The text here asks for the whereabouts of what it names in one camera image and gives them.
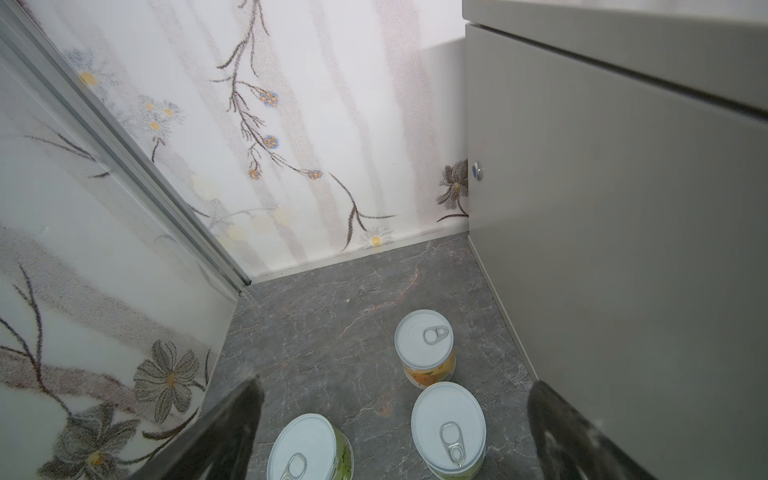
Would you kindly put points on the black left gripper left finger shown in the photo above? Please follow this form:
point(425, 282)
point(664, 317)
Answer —
point(219, 445)

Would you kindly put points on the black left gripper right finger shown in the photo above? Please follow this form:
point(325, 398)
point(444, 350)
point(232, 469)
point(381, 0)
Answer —
point(568, 446)

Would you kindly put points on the green label can leftmost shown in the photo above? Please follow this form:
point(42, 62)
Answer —
point(311, 447)

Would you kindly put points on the green label can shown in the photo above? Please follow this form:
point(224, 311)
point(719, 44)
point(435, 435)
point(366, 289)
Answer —
point(449, 431)
point(311, 447)

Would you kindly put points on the green label can middle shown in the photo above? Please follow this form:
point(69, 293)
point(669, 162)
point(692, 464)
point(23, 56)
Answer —
point(449, 431)

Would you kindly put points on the orange label can far left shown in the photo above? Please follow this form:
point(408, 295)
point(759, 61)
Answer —
point(424, 342)

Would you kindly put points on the grey metal cabinet box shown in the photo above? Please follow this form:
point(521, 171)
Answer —
point(618, 209)

